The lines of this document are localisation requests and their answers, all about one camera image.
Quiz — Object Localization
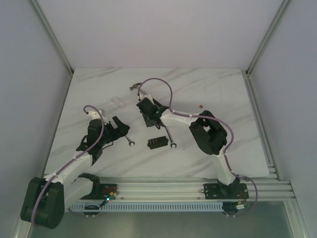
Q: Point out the black fuse box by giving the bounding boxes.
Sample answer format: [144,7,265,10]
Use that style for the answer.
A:
[147,136,169,150]

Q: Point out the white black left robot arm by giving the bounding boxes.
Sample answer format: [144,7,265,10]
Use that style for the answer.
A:
[20,105,130,229]

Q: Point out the clear plastic fuse box cover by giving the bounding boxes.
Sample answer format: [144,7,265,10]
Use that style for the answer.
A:
[111,96,127,110]

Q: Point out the large chrome open-end wrench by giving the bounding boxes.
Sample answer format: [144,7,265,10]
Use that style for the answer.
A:
[125,135,135,146]

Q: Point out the small chrome combination wrench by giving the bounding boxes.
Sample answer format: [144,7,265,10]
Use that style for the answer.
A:
[165,126,177,148]

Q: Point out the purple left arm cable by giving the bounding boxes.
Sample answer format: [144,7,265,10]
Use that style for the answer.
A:
[31,105,105,225]

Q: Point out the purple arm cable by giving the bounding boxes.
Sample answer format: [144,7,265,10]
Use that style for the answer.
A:
[31,105,105,225]
[136,77,258,219]

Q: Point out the claw hammer black handle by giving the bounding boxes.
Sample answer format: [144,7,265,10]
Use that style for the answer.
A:
[129,82,147,95]

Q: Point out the white slotted cable duct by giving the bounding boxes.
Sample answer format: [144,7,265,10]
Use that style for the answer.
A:
[70,201,223,212]

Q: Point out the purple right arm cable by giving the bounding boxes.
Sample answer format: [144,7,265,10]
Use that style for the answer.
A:
[136,77,258,219]

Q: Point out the aluminium front rail base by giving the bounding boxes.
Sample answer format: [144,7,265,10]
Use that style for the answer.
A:
[27,176,297,202]

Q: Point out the aluminium frame post left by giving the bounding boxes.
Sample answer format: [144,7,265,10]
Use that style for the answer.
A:
[29,0,74,76]

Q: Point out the aluminium frame rail right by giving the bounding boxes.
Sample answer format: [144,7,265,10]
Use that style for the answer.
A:
[246,0,292,77]

